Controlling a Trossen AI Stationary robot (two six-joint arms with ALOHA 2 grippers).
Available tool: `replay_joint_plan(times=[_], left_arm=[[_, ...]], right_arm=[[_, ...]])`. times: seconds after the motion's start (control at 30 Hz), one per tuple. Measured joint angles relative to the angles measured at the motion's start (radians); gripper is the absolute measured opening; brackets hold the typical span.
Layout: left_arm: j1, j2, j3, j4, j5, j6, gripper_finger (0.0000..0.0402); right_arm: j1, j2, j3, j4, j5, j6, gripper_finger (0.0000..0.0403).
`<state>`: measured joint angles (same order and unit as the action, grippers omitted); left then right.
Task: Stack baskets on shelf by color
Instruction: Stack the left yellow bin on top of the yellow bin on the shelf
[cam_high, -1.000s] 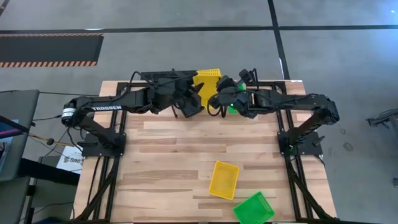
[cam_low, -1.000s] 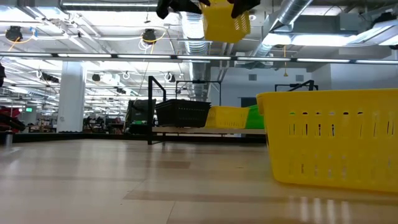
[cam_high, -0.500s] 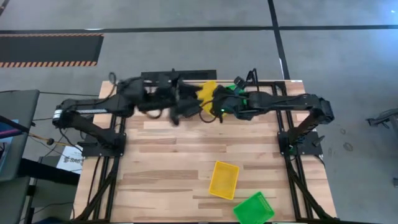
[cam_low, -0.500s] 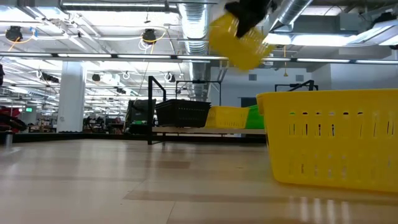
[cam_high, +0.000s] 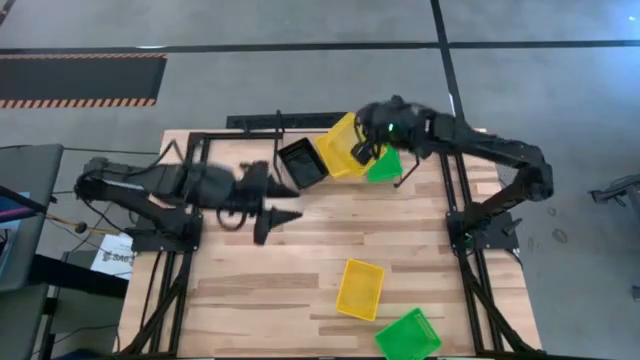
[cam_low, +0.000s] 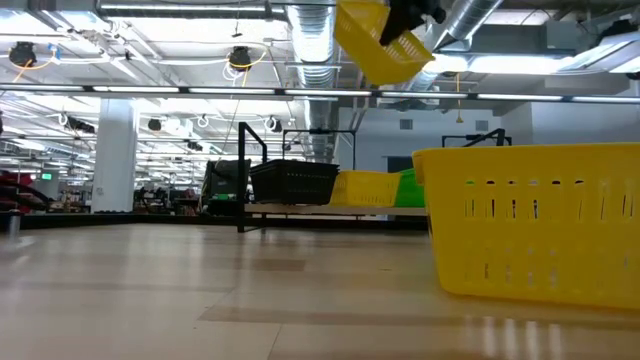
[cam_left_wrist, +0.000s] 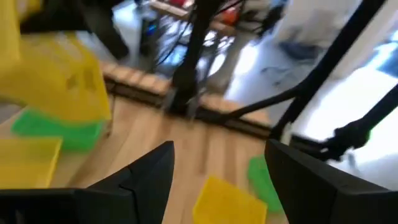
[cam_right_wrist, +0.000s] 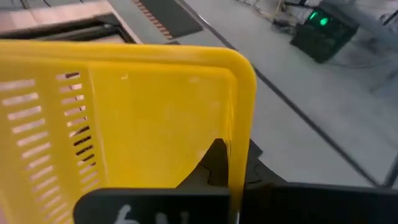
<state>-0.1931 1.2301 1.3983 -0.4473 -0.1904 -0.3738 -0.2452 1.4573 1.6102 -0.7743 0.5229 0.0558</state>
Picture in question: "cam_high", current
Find black orange-striped floor mat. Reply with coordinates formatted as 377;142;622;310
0;52;169;110

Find black perforated floor strip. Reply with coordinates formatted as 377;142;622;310
226;111;350;130

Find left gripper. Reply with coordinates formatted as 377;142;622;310
219;160;304;246

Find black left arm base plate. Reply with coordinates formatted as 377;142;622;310
130;212;204;254

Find green slotted plastic basket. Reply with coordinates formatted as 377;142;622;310
374;306;444;360
366;143;404;184

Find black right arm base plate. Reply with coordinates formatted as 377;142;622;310
446;209;521;251

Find black slotted plastic basket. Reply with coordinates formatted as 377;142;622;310
277;136;331;191

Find yellow slotted plastic basket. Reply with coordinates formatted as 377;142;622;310
314;111;380;180
334;257;387;323

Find black aluminium table frame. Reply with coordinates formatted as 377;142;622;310
117;128;546;359

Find grey tripod leg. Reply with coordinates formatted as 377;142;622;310
589;172;640;221

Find yellow floor cable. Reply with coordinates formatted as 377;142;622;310
44;212;129;237

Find dark furniture bar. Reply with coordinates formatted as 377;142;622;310
27;252;130;301

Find white printed paper sheet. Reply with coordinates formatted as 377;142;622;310
89;232;135;281

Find grey desk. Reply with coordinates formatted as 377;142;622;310
0;143;65;294

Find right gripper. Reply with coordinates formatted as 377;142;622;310
349;94;427;167

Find wooden shelf with black frame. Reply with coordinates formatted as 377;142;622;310
266;108;422;191

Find grey furniture surface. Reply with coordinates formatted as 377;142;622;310
0;282;51;360

